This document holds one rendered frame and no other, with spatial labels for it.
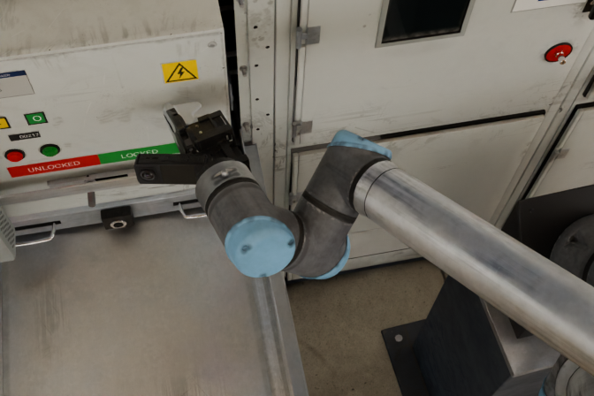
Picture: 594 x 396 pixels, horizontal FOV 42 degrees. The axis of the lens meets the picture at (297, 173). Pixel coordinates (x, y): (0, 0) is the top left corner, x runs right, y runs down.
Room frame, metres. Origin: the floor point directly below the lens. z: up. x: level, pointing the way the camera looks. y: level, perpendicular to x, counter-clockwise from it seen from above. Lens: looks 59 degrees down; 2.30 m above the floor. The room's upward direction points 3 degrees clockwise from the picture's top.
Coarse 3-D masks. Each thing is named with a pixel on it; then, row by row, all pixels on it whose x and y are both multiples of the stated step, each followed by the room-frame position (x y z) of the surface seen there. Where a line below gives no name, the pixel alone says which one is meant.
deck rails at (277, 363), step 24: (240, 144) 0.92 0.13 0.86; (0, 264) 0.60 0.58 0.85; (0, 288) 0.55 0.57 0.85; (264, 288) 0.59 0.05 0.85; (0, 312) 0.50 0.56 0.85; (264, 312) 0.54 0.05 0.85; (0, 336) 0.46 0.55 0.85; (264, 336) 0.49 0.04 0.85; (0, 360) 0.41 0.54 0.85; (0, 384) 0.37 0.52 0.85; (288, 384) 0.39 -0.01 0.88
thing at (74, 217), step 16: (176, 192) 0.75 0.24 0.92; (192, 192) 0.75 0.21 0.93; (80, 208) 0.70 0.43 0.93; (96, 208) 0.71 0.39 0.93; (112, 208) 0.71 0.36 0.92; (144, 208) 0.73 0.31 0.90; (160, 208) 0.73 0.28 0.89; (176, 208) 0.74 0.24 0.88; (16, 224) 0.66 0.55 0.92; (32, 224) 0.67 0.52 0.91; (48, 224) 0.68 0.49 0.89; (64, 224) 0.69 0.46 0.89; (80, 224) 0.69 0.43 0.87
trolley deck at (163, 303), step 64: (64, 256) 0.63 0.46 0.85; (128, 256) 0.64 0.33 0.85; (192, 256) 0.65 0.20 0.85; (64, 320) 0.50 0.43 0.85; (128, 320) 0.51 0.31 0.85; (192, 320) 0.51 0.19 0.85; (256, 320) 0.52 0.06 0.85; (64, 384) 0.38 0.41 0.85; (128, 384) 0.38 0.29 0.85; (192, 384) 0.39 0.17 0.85; (256, 384) 0.40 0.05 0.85
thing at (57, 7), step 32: (0, 0) 0.82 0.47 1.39; (32, 0) 0.82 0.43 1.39; (64, 0) 0.82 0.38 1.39; (96, 0) 0.83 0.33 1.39; (128, 0) 0.83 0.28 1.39; (160, 0) 0.84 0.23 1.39; (192, 0) 0.84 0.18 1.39; (0, 32) 0.75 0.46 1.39; (32, 32) 0.76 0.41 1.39; (64, 32) 0.76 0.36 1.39; (96, 32) 0.76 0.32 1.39; (128, 32) 0.77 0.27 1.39; (160, 32) 0.77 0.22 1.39; (192, 32) 0.77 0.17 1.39; (224, 32) 0.81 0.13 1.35
